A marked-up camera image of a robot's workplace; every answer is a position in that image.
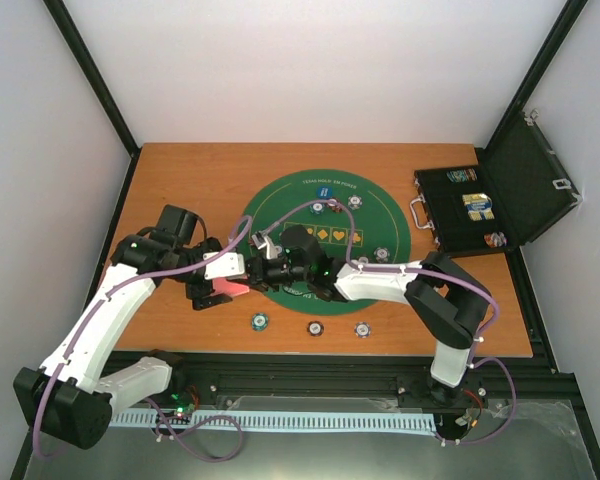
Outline blue white chip stack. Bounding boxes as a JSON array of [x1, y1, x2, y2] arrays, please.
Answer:
[[354, 322, 371, 338]]

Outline green 50 chip top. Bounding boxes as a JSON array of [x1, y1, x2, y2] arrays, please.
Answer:
[[309, 202, 325, 215]]

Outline black poker case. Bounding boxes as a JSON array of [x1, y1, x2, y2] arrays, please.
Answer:
[[414, 110, 583, 257]]

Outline black aluminium frame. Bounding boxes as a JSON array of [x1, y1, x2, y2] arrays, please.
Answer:
[[14, 1, 600, 479]]

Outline blue small blind button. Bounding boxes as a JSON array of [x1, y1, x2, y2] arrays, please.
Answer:
[[316, 185, 333, 200]]

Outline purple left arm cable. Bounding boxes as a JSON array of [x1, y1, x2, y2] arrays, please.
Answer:
[[31, 214, 254, 461]]

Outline chips row in case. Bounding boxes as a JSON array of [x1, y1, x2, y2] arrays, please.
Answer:
[[446, 168, 477, 183]]

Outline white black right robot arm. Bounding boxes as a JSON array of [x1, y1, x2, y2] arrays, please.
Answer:
[[246, 225, 496, 407]]

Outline blue gold card deck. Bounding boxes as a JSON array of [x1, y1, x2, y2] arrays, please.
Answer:
[[462, 193, 495, 221]]

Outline light blue cable duct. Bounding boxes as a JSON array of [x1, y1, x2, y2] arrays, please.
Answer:
[[110, 408, 436, 436]]

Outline green blue 50 chip stack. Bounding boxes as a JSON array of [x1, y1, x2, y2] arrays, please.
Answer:
[[251, 313, 269, 332]]

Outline red white chips in case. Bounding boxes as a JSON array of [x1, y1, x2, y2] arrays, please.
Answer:
[[484, 232, 508, 248]]

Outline silver case handle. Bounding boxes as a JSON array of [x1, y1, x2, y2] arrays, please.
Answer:
[[409, 195, 434, 230]]

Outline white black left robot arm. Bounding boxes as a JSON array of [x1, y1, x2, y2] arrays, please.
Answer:
[[13, 205, 252, 455]]

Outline round green poker mat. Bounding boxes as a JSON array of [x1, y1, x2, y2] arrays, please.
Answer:
[[243, 169, 412, 322]]

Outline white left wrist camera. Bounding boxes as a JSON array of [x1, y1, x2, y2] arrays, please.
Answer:
[[203, 252, 246, 280]]

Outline brown 100 chip stack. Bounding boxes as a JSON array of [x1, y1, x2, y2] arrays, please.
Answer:
[[307, 321, 324, 337]]

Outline red backed card deck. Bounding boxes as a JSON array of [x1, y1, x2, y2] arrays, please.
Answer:
[[213, 278, 250, 298]]

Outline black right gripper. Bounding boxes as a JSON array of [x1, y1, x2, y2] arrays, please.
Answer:
[[230, 253, 310, 294]]

